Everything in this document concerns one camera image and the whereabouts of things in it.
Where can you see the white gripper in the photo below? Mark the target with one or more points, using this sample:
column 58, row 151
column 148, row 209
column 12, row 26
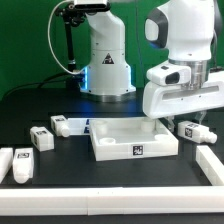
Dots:
column 168, row 101

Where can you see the white square table top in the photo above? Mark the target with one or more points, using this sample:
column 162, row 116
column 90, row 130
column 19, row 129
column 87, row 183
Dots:
column 131, row 138

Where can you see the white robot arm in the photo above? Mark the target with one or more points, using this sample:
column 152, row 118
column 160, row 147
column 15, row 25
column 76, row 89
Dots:
column 180, row 85

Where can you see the white tag sheet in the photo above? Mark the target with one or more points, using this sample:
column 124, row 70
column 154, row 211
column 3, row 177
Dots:
column 75, row 126

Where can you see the white block left edge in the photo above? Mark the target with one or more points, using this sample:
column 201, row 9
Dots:
column 6, row 158

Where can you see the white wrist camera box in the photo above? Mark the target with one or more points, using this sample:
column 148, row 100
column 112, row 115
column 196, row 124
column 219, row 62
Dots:
column 169, row 74

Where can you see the white right rail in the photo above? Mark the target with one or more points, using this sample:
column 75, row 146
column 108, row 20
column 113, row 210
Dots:
column 211, row 166

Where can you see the white rail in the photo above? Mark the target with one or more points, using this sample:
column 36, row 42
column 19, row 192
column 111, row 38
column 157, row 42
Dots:
column 211, row 166
column 108, row 201

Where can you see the white front rail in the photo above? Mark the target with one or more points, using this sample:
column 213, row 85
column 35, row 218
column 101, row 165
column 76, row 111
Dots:
column 108, row 201

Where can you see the black camera stand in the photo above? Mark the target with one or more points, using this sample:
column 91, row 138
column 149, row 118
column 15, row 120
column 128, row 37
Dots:
column 72, row 19

